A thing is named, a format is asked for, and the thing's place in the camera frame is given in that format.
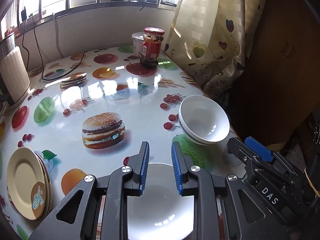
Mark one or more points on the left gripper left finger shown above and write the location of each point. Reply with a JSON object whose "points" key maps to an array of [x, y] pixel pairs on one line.
{"points": [[98, 204]]}

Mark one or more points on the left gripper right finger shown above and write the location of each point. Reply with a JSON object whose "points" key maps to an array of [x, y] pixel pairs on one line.
{"points": [[224, 207]]}

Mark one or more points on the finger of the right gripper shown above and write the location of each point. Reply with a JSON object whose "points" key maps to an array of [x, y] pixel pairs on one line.
{"points": [[255, 165], [273, 159]]}

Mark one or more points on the white striped bowl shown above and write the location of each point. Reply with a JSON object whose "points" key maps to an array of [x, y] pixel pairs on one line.
{"points": [[202, 120], [160, 213]]}

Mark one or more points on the beige plate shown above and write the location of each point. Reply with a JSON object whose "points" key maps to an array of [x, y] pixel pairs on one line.
{"points": [[49, 187], [27, 183], [47, 179]]}

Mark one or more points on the fruit print tablecloth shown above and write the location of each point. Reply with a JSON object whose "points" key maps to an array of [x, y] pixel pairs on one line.
{"points": [[87, 113]]}

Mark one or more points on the heart pattern curtain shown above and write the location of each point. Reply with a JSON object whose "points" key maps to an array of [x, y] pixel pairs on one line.
{"points": [[210, 39]]}

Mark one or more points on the red label sauce jar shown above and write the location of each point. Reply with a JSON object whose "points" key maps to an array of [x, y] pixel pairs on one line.
{"points": [[152, 42]]}

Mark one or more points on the white electric kettle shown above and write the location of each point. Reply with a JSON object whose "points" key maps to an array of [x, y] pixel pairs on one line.
{"points": [[15, 82]]}

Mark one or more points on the white plastic cup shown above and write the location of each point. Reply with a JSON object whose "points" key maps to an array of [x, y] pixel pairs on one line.
{"points": [[138, 39]]}

